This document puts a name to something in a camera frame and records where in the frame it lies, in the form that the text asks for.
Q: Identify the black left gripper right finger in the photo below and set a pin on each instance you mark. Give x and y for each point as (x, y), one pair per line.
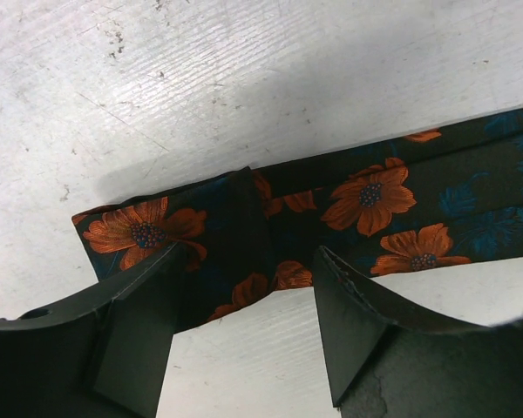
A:
(387, 356)

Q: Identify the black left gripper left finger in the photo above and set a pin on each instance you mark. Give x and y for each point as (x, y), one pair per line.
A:
(101, 352)

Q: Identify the black orange floral tie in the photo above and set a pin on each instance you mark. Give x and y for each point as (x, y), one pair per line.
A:
(448, 196)

